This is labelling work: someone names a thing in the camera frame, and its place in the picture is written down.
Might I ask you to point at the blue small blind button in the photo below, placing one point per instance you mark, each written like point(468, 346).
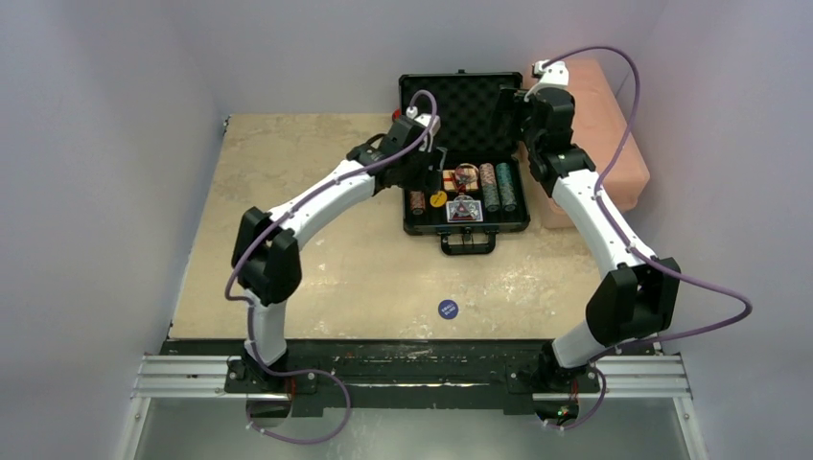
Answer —
point(448, 309)

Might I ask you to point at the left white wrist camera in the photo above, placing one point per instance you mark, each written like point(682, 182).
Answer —
point(428, 122)

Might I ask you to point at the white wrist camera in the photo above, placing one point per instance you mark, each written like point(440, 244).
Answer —
point(549, 74)
point(428, 122)

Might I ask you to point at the clear all in triangle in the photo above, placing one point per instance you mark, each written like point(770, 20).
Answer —
point(462, 208)

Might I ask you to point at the pink poker chip roll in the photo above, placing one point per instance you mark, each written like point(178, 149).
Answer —
point(487, 176)

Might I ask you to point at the black table rail frame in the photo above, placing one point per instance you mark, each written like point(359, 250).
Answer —
point(317, 374)

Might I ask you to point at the black poker case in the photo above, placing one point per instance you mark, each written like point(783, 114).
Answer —
point(481, 193)

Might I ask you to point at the dark green chip roll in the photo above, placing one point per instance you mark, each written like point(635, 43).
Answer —
point(508, 199)

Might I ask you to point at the pink plastic storage box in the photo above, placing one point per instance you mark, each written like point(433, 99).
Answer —
point(598, 126)

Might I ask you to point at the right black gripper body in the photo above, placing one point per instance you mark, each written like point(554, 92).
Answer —
point(510, 108)

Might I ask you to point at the blue card deck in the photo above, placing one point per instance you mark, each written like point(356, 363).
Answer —
point(480, 217)

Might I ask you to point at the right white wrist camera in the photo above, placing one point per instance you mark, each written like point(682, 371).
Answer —
point(549, 74)

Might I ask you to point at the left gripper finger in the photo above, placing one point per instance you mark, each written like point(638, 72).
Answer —
point(428, 181)
point(441, 155)

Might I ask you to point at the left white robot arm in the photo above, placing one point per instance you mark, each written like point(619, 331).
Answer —
point(266, 265)

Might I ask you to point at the green poker chip roll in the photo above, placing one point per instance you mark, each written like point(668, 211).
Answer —
point(504, 175)

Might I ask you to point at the red black chip roll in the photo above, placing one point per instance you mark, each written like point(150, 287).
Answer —
point(417, 203)

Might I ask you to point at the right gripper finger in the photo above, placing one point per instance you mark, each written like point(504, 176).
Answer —
point(508, 136)
point(508, 106)

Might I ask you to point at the clear round dealer button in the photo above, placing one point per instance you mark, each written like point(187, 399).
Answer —
point(466, 174)

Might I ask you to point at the yellow big blind button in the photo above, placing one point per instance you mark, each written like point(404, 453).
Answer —
point(438, 199)

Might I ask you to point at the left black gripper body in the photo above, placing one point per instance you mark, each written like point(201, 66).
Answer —
point(415, 166)

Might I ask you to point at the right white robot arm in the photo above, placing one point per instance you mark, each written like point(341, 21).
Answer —
point(633, 300)

